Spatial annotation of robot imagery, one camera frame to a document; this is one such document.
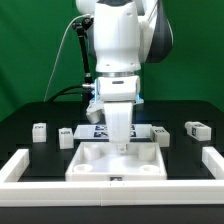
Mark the white U-shaped fence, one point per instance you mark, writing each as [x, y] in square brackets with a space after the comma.
[15, 193]

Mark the white square table top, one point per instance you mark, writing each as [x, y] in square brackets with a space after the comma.
[102, 161]

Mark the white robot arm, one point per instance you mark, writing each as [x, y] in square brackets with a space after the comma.
[124, 35]

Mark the white marker plate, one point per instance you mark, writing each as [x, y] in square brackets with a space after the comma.
[90, 132]

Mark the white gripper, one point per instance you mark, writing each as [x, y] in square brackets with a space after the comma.
[115, 97]

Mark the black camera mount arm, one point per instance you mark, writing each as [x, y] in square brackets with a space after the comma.
[81, 29]

